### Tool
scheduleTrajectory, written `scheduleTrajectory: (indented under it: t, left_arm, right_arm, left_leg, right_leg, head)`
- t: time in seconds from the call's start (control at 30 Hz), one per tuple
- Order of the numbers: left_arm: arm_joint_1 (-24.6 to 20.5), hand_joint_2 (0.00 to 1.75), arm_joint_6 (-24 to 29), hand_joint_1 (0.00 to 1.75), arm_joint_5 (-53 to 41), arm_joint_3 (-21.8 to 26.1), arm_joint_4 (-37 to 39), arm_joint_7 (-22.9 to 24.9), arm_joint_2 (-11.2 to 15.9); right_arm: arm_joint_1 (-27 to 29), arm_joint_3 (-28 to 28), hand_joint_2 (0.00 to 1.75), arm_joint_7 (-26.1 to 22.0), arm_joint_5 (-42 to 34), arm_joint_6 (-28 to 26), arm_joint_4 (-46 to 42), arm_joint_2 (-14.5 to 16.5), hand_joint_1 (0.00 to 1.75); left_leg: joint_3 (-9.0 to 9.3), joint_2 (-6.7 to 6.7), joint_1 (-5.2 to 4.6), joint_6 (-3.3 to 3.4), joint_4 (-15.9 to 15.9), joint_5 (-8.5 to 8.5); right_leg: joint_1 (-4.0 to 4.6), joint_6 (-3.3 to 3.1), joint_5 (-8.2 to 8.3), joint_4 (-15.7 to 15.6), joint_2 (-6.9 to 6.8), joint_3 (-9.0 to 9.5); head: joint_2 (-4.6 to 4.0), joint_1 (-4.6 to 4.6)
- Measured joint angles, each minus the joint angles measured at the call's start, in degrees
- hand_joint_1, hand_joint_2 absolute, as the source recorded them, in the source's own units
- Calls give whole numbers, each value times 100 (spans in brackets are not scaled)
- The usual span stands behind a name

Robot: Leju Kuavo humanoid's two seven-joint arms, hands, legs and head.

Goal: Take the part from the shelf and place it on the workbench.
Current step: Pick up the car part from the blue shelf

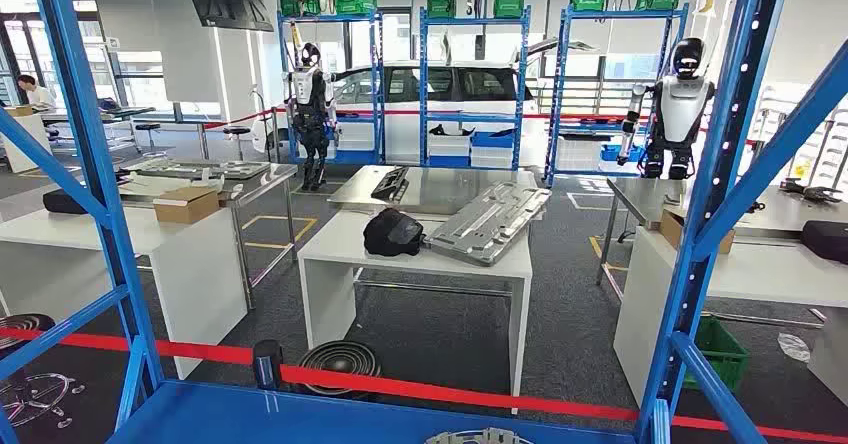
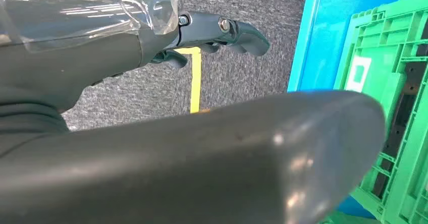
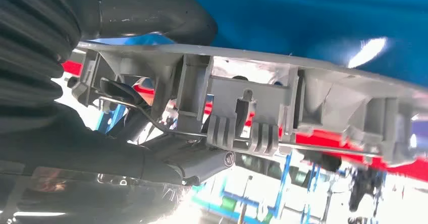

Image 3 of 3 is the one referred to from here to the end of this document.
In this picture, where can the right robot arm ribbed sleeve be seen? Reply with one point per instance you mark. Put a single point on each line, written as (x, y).
(30, 48)

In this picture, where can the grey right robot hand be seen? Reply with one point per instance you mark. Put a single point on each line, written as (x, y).
(83, 155)

